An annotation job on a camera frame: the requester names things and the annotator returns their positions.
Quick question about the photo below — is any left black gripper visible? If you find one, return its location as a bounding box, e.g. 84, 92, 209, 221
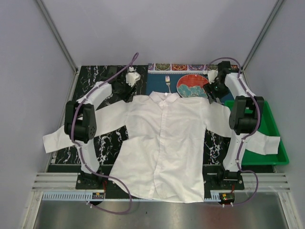
115, 76, 138, 103

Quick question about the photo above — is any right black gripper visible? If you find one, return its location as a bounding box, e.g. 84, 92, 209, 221
202, 79, 229, 104

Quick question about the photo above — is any white button-up shirt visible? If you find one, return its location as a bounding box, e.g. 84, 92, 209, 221
42, 92, 281, 203

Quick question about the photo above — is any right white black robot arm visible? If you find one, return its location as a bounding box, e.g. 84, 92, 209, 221
203, 57, 264, 189

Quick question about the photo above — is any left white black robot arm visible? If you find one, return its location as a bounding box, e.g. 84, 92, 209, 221
64, 66, 141, 189

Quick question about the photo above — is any red floral plate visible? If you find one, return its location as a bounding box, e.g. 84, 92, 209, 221
176, 74, 209, 98

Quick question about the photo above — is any blue patterned placemat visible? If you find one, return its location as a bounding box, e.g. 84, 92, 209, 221
144, 62, 241, 101

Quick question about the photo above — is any silver fork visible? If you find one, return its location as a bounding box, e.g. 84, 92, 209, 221
165, 75, 171, 93

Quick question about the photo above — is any green plastic tray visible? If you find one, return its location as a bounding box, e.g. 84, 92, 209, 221
224, 99, 290, 166

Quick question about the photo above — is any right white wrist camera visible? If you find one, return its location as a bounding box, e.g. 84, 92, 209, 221
207, 70, 218, 84

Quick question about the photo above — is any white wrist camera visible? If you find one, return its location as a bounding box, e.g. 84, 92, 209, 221
125, 67, 141, 87
207, 70, 218, 84

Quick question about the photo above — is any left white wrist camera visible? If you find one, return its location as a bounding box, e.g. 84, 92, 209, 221
125, 67, 141, 87

